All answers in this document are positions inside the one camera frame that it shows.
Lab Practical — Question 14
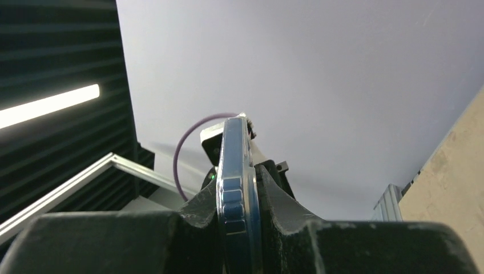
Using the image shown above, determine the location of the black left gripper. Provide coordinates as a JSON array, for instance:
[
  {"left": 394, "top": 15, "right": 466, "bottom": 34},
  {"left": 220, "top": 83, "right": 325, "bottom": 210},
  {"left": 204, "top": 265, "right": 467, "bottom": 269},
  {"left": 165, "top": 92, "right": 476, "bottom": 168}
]
[{"left": 200, "top": 159, "right": 296, "bottom": 201}]

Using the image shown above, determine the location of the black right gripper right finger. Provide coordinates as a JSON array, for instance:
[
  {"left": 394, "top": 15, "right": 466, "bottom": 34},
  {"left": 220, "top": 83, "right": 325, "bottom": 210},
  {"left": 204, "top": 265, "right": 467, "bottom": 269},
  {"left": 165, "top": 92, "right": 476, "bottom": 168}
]
[{"left": 256, "top": 165, "right": 478, "bottom": 273}]

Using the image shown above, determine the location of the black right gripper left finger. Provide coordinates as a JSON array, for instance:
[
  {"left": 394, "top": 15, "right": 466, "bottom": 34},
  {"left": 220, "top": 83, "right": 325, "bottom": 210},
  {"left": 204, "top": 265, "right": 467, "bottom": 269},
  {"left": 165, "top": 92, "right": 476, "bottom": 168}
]
[{"left": 1, "top": 182, "right": 222, "bottom": 273}]

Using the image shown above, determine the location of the blue phone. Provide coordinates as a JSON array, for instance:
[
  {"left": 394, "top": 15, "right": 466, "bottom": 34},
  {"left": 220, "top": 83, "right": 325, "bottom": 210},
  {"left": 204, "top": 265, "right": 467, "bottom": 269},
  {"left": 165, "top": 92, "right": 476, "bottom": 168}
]
[{"left": 216, "top": 116, "right": 263, "bottom": 273}]

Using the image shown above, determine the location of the ceiling light strip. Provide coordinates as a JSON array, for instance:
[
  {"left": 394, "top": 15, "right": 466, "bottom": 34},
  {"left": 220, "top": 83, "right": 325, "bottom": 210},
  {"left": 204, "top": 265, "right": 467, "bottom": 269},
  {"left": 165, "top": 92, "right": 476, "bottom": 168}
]
[{"left": 1, "top": 84, "right": 100, "bottom": 128}]

